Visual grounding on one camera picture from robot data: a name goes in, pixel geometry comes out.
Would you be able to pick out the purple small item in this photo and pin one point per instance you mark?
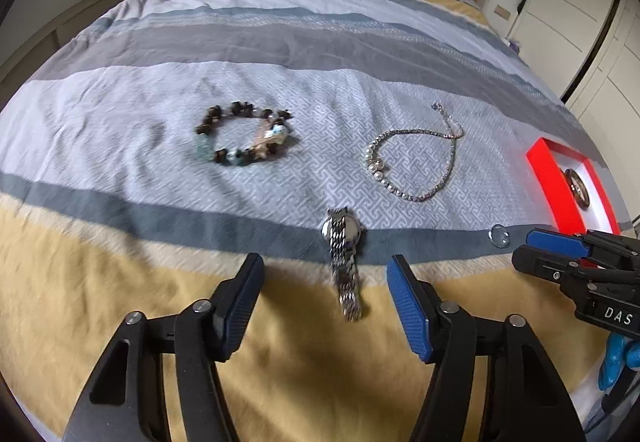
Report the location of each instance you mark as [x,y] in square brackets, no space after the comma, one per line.
[514,44]

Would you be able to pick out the red cardboard box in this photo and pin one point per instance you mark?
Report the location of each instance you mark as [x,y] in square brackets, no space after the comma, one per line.
[545,172]

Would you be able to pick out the striped bed blanket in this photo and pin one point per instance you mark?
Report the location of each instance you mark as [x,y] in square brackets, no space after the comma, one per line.
[200,222]

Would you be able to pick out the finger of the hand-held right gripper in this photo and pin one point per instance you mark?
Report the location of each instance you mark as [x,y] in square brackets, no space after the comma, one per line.
[545,267]
[555,240]

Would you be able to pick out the person's right hand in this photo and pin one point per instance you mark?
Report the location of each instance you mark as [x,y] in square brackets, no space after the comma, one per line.
[617,362]

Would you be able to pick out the dark brown bangle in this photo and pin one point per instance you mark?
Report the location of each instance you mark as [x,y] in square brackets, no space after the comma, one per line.
[580,189]

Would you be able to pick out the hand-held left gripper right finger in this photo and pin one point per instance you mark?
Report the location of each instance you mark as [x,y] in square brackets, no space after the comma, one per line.
[407,309]

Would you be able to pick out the wall socket plate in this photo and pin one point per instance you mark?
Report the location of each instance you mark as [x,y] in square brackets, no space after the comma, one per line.
[502,12]

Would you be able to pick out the silver wristwatch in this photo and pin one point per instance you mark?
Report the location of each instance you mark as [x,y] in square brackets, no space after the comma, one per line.
[344,262]

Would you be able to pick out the white wardrobe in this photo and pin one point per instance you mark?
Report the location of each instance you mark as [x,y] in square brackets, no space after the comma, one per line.
[585,7]

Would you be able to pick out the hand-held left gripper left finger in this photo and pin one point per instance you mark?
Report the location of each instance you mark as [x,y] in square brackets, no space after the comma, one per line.
[240,304]

